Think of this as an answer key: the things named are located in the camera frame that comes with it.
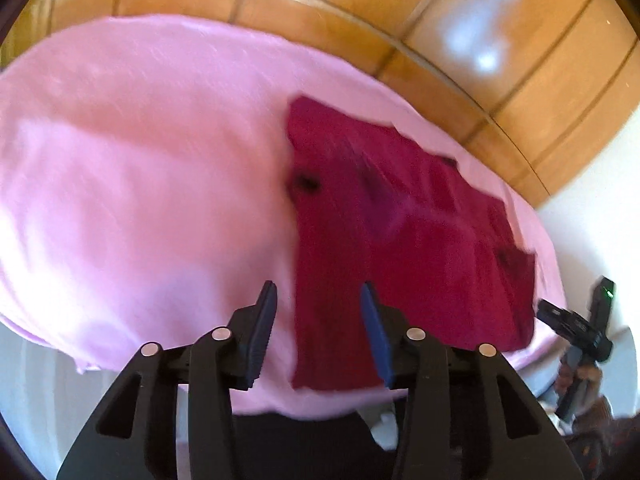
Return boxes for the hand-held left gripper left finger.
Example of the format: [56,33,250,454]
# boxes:
[57,280,278,480]

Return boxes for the wooden panelled wardrobe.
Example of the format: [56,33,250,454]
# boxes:
[0,0,640,208]

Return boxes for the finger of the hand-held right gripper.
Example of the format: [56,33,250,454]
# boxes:
[537,300,601,356]

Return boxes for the dark red fleece pants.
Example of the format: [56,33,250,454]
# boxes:
[285,94,538,392]

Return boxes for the pink bedsheet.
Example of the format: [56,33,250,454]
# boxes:
[0,15,568,418]

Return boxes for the dark patterned cloth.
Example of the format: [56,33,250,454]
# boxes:
[565,395,640,480]

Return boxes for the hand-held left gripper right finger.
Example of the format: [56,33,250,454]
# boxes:
[361,281,586,480]

